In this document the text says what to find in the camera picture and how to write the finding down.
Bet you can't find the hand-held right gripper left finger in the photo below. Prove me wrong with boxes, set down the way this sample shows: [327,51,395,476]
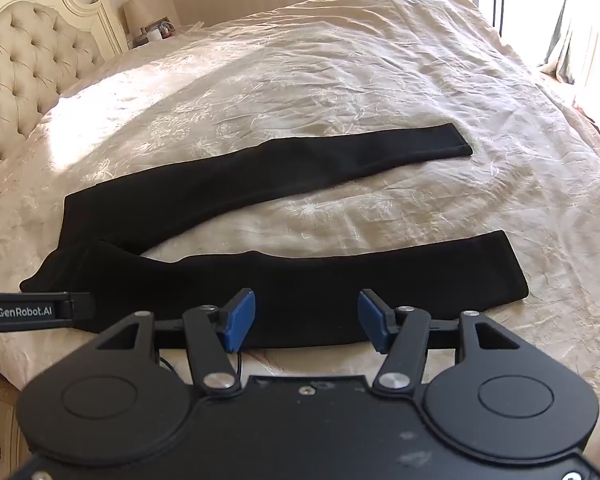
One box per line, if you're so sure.
[94,288,257,395]

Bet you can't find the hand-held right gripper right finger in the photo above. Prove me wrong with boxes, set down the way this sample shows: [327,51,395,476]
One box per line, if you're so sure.
[357,288,531,396]

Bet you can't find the black pants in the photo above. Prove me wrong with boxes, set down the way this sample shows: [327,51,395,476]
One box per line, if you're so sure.
[20,122,530,352]

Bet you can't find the cream embroidered bedspread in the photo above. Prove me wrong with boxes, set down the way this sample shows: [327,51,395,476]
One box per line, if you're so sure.
[0,0,600,411]

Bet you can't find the cream tufted headboard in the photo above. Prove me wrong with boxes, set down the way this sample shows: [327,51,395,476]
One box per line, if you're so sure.
[0,0,130,192]

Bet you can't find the cream table lamp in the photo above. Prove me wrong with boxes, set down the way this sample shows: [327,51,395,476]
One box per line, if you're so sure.
[123,0,154,43]

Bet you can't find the sheer pale curtain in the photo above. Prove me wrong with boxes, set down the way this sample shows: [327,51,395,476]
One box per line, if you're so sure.
[537,0,600,111]

